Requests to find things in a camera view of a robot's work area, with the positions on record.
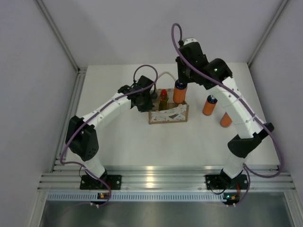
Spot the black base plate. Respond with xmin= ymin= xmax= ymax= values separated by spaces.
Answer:
xmin=205 ymin=174 xmax=248 ymax=191
xmin=80 ymin=175 xmax=122 ymax=190

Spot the perforated cable duct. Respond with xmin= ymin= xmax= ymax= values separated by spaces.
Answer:
xmin=47 ymin=192 xmax=226 ymax=202

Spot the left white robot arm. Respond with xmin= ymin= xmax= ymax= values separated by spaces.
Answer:
xmin=65 ymin=76 xmax=155 ymax=189

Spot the yellow bottle red cap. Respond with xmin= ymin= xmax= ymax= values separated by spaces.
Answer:
xmin=159 ymin=89 xmax=169 ymax=111

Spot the clear bottle dark cap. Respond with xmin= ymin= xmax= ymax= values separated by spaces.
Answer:
xmin=151 ymin=92 xmax=159 ymax=107

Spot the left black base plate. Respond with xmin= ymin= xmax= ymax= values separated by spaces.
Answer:
xmin=80 ymin=175 xmax=122 ymax=190

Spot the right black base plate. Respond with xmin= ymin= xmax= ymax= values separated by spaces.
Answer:
xmin=205 ymin=174 xmax=248 ymax=191

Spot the burlap canvas tote bag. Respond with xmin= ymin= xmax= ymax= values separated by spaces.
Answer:
xmin=148 ymin=71 xmax=189 ymax=124

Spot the aluminium rail frame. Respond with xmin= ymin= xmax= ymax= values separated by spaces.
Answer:
xmin=38 ymin=62 xmax=295 ymax=192

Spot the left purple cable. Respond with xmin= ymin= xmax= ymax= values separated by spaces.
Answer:
xmin=60 ymin=64 xmax=158 ymax=209

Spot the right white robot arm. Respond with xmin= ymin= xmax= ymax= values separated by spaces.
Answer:
xmin=173 ymin=38 xmax=274 ymax=188

